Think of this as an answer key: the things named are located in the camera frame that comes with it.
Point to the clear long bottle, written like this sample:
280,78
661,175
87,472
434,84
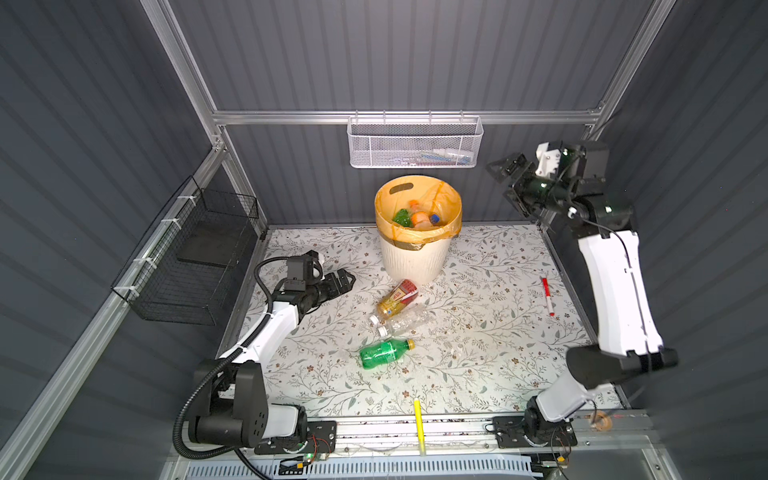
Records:
409,319

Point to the tape roll on rail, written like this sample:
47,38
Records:
601,421

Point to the white ribbed cable tray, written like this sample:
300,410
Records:
402,467

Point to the orange bin liner bag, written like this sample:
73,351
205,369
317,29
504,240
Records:
436,196

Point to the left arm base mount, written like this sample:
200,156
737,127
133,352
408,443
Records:
319,439

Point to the yellow tea bottle red label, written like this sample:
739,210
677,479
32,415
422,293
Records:
401,296

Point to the white bottle in basket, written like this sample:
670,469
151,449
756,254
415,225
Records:
456,156

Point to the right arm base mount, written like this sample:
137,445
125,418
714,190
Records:
518,431

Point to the black wire mesh basket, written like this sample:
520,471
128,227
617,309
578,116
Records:
193,261

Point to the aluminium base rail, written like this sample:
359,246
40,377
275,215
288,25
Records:
454,434

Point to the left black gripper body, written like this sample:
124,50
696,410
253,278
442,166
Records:
324,289

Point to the white plastic waste bin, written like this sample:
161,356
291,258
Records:
421,266

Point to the white wire mesh basket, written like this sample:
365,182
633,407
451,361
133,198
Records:
383,142

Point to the green soda bottle yellow cap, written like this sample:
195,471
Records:
384,352

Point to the red marker pen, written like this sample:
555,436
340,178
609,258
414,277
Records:
548,297

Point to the yellow marker on rail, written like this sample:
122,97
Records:
419,427

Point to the orange label bottle orange cap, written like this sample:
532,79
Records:
420,218

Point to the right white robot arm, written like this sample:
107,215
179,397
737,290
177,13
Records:
629,344

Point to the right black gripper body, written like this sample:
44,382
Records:
527,191

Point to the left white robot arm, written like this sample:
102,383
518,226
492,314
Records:
228,409

